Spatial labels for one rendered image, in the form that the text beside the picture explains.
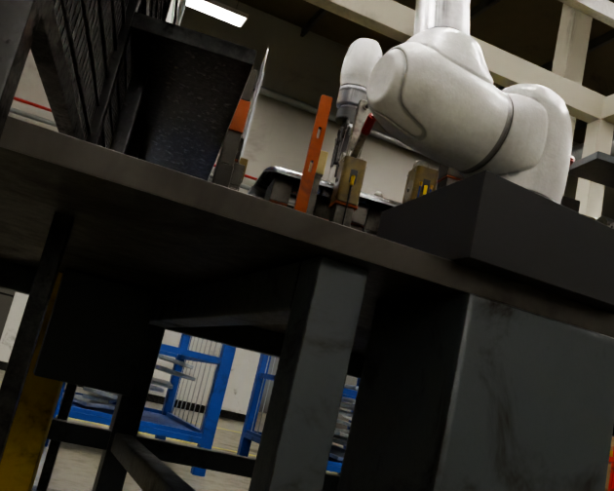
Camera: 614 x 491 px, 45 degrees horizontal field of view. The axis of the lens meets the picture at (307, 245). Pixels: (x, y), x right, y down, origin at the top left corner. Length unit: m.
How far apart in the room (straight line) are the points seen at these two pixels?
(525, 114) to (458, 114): 0.14
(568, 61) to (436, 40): 9.32
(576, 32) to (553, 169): 9.52
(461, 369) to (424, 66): 0.47
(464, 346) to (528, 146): 0.38
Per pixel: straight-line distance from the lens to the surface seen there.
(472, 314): 1.09
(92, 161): 0.94
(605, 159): 1.86
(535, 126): 1.31
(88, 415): 3.59
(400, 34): 5.86
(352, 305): 1.05
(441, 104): 1.20
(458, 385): 1.08
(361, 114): 1.88
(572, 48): 10.69
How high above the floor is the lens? 0.46
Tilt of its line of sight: 12 degrees up
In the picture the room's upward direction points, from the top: 13 degrees clockwise
